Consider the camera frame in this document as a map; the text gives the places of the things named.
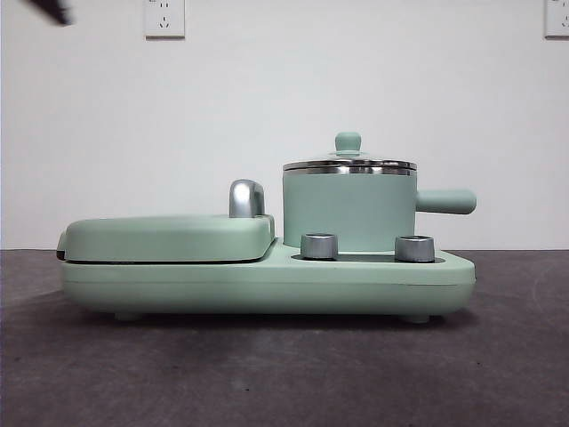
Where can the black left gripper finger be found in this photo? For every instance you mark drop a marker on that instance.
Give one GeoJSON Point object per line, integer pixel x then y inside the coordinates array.
{"type": "Point", "coordinates": [55, 10]}

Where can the glass pot lid green knob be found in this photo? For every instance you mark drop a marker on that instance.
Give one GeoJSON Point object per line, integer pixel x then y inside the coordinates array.
{"type": "Point", "coordinates": [348, 142]}

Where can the mint green griddle lid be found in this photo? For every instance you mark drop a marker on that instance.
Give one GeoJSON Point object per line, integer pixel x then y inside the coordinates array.
{"type": "Point", "coordinates": [169, 238]}

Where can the mint green breakfast machine base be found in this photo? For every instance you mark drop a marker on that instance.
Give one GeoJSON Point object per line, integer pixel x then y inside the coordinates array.
{"type": "Point", "coordinates": [266, 284]}

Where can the silver control knob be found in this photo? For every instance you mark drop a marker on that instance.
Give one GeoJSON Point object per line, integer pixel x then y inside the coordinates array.
{"type": "Point", "coordinates": [414, 248]}
{"type": "Point", "coordinates": [319, 246]}

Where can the white wall socket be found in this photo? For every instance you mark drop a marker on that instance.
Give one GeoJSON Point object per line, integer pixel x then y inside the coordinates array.
{"type": "Point", "coordinates": [558, 20]}
{"type": "Point", "coordinates": [163, 20]}

